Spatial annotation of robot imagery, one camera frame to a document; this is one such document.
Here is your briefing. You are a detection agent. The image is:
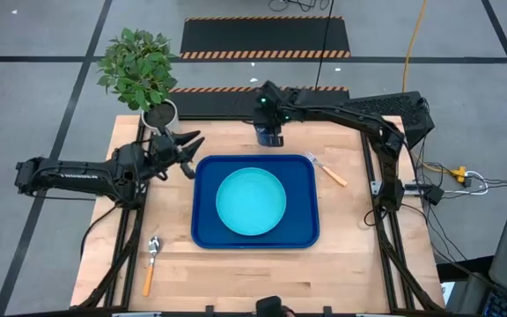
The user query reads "black cable bundle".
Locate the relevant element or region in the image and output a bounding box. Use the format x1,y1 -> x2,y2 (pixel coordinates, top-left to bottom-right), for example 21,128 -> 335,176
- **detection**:
409,136 -> 507,265

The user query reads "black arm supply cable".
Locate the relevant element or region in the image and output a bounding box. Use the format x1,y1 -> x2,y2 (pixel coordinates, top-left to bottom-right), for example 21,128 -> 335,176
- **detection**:
79,204 -> 121,261

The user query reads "spoon with orange handle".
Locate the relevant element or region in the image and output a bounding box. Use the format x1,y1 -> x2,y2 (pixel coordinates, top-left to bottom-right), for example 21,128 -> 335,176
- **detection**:
142,236 -> 162,298

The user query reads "long black floor cable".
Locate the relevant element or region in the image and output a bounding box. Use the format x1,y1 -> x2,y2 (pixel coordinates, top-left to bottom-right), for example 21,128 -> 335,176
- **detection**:
313,0 -> 336,92

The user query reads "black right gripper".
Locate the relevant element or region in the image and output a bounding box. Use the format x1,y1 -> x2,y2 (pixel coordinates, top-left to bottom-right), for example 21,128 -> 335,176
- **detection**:
252,80 -> 290,148

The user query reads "blue plastic tray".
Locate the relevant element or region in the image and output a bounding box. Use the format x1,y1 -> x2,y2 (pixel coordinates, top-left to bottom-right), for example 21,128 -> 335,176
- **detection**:
190,153 -> 320,250

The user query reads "green leafy plant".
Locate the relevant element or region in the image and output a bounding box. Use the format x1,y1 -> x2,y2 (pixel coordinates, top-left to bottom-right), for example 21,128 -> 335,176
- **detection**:
96,27 -> 179,112

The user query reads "yellow floor cable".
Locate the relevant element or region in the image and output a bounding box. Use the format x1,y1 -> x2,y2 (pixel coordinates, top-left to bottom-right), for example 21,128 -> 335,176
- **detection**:
401,0 -> 430,93

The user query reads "black power adapter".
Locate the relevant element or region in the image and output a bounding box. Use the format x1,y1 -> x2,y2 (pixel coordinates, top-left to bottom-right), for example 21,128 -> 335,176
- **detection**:
424,184 -> 446,206

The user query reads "white cable loop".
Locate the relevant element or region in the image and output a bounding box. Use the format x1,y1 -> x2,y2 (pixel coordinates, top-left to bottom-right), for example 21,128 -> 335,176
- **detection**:
445,170 -> 489,195

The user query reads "dark blue cup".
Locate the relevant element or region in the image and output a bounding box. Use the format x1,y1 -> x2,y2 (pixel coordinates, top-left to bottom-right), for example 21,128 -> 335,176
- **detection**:
255,124 -> 281,148

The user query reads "black computer tower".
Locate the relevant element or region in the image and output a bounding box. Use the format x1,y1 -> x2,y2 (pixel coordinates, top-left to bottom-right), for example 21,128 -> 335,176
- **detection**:
343,91 -> 436,150

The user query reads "turquoise round plate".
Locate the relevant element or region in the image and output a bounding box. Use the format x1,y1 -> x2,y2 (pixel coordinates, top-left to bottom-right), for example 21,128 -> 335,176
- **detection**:
215,166 -> 288,237

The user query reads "black aluminium table frame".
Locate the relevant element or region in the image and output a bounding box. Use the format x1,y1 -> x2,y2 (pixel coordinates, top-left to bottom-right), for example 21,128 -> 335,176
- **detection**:
70,114 -> 446,314

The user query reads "black hazard-striped floor mat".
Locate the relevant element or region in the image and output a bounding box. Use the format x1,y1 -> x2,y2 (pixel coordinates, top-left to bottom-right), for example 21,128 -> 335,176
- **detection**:
179,16 -> 351,61
168,85 -> 350,119

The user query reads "coiled black cable pile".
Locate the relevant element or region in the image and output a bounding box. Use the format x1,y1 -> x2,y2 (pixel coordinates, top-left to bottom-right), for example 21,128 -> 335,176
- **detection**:
267,0 -> 330,13

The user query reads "yellow cable plug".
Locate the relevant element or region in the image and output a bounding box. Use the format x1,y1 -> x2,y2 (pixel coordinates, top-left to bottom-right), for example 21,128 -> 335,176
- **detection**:
420,162 -> 469,184

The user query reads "fork with light wooden handle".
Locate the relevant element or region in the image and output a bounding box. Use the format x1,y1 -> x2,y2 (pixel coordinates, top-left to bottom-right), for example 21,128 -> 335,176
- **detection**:
304,151 -> 349,188

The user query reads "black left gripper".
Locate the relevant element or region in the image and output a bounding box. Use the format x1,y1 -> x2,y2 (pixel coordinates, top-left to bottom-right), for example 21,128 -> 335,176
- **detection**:
150,129 -> 206,180

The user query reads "white plant pot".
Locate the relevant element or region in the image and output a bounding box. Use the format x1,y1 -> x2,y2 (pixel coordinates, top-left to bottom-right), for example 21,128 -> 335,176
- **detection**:
140,99 -> 181,136

